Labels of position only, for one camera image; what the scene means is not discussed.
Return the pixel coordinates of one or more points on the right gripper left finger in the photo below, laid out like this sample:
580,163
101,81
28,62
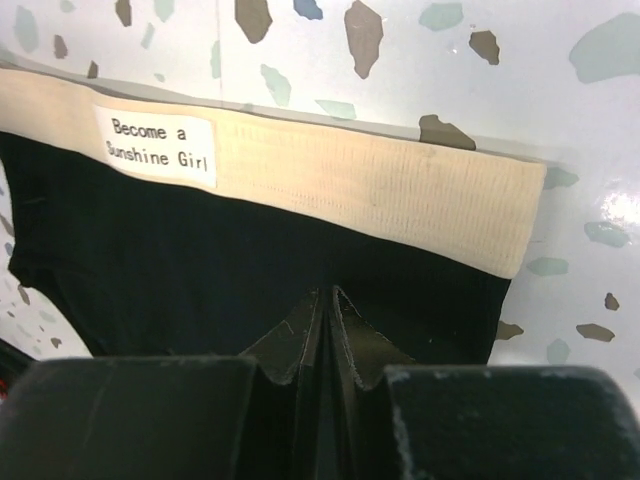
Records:
251,416

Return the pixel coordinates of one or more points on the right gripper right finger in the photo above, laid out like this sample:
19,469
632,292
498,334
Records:
397,419

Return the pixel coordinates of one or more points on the black underwear beige waistband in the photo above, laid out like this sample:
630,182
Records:
165,229

